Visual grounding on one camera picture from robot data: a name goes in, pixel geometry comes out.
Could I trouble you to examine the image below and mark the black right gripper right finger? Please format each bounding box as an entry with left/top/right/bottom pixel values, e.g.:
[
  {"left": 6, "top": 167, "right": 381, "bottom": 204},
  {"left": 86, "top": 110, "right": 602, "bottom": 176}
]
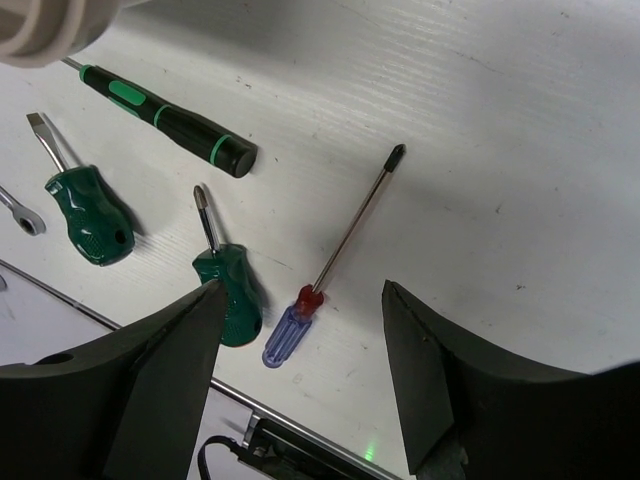
[{"left": 382, "top": 281, "right": 639, "bottom": 479}]

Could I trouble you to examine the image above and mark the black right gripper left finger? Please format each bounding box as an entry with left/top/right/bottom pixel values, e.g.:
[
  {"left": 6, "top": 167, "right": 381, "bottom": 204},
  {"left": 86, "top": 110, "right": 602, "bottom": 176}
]
[{"left": 1, "top": 281, "right": 228, "bottom": 479}]

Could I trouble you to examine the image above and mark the green orange-capped phillips stubby screwdriver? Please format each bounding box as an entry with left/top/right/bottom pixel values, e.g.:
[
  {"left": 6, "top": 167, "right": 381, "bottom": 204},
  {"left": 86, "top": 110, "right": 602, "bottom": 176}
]
[{"left": 192, "top": 185, "right": 263, "bottom": 348}]

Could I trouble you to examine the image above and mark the green flathead stubby screwdriver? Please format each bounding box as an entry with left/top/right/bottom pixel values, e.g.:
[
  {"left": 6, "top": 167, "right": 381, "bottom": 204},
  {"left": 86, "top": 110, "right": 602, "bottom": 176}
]
[{"left": 26, "top": 113, "right": 135, "bottom": 267}]

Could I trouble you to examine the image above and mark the blue red clear screwdriver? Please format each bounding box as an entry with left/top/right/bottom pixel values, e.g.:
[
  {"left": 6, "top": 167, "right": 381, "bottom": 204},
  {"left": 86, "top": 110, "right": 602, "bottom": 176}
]
[{"left": 262, "top": 144, "right": 406, "bottom": 369}]

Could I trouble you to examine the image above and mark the small silver ratchet wrench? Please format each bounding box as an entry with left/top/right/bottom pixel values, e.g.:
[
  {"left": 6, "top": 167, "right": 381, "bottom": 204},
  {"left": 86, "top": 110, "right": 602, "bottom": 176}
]
[{"left": 0, "top": 186, "right": 46, "bottom": 236}]

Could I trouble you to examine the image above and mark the black green precision screwdriver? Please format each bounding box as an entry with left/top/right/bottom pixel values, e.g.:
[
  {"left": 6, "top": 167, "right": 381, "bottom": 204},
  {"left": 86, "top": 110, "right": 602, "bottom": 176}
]
[{"left": 62, "top": 57, "right": 258, "bottom": 179}]

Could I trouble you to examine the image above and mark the beige plastic toolbox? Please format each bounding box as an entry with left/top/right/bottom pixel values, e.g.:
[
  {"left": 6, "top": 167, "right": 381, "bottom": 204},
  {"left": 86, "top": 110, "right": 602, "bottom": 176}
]
[{"left": 1, "top": 0, "right": 139, "bottom": 68}]

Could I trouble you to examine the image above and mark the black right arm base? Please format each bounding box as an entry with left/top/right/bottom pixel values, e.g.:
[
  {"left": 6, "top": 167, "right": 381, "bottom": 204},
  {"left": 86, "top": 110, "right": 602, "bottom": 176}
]
[{"left": 197, "top": 419, "right": 382, "bottom": 480}]

